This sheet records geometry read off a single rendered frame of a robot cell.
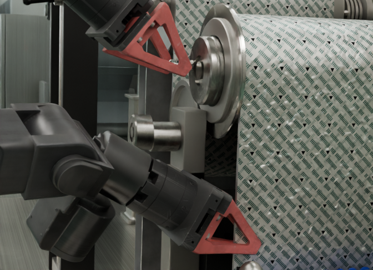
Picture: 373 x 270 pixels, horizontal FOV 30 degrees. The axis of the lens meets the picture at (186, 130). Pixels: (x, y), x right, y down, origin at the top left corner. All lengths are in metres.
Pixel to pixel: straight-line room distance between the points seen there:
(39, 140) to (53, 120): 0.04
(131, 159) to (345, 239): 0.27
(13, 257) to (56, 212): 0.61
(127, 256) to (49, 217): 0.61
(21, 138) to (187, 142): 0.24
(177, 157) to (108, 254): 0.51
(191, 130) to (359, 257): 0.24
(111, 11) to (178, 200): 0.21
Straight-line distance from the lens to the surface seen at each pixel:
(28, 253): 1.29
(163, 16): 0.72
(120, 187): 0.66
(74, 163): 0.59
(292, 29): 0.76
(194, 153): 0.78
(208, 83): 0.73
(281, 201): 0.75
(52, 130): 0.61
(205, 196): 0.67
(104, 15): 0.73
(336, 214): 0.78
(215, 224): 0.71
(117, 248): 1.32
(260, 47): 0.72
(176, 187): 0.68
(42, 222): 0.68
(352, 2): 1.11
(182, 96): 0.90
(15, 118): 0.61
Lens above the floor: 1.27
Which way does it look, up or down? 7 degrees down
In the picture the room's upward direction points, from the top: 2 degrees clockwise
